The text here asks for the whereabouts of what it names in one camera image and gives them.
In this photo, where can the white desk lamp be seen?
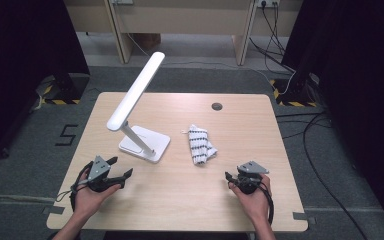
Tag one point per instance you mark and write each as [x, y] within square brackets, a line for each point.
[136, 90]

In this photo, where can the brown cardboard box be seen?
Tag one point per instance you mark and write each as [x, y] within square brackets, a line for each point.
[150, 40]

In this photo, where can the grey floor tape piece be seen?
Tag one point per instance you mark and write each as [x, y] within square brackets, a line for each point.
[53, 210]
[301, 216]

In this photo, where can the grey power strip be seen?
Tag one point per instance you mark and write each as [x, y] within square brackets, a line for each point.
[122, 1]

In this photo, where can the beige background desk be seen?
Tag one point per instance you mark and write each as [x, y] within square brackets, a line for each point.
[180, 16]

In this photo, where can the white wall socket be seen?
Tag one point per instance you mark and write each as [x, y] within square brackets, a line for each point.
[267, 2]

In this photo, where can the black curtain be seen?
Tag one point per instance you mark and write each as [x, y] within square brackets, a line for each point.
[363, 83]
[20, 66]

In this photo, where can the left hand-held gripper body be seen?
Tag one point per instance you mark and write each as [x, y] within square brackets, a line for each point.
[98, 168]

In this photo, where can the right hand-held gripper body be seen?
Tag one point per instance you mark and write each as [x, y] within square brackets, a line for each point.
[250, 181]

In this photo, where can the black stand base hazard tape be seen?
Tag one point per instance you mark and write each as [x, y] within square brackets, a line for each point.
[63, 90]
[295, 91]

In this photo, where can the person's left hand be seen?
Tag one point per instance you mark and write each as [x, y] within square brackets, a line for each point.
[88, 200]

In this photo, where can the person's right hand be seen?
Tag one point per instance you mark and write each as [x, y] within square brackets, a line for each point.
[255, 205]

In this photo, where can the white black-striped cloth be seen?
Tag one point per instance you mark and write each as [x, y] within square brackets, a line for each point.
[198, 143]

